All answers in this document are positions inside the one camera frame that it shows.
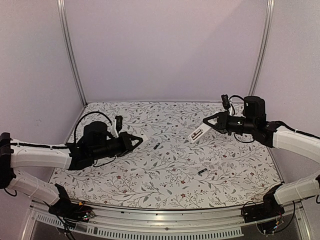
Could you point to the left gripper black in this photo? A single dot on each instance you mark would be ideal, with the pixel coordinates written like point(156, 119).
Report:
point(123, 136)

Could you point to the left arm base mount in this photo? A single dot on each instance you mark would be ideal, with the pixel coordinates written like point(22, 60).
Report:
point(77, 212)

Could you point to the floral patterned table mat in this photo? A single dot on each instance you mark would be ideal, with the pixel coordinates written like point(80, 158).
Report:
point(238, 170)

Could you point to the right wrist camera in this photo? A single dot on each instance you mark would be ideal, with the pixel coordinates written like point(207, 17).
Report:
point(225, 102)

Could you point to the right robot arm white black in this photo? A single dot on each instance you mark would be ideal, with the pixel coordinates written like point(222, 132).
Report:
point(272, 134)

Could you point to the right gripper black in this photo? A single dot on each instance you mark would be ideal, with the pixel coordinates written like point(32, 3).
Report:
point(222, 121)

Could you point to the white remote control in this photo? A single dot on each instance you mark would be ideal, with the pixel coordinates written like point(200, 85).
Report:
point(199, 132)

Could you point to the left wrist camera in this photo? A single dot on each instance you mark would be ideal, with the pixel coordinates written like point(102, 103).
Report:
point(117, 126)

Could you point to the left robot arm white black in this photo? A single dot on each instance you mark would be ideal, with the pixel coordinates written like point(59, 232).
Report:
point(15, 154)

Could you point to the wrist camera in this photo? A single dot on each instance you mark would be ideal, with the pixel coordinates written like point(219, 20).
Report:
point(225, 102)
point(117, 126)

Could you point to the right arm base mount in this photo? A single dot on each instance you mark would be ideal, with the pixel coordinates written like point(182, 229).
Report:
point(262, 207)

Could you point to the right aluminium frame post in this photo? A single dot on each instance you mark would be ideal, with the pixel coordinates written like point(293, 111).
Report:
point(266, 30)

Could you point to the left aluminium frame post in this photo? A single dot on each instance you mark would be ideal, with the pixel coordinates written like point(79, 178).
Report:
point(61, 7)

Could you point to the front aluminium rail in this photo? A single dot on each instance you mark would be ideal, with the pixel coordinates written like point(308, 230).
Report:
point(123, 223)

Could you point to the aluminium frame post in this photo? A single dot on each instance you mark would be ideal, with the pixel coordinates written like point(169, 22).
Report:
point(61, 7)
point(266, 30)

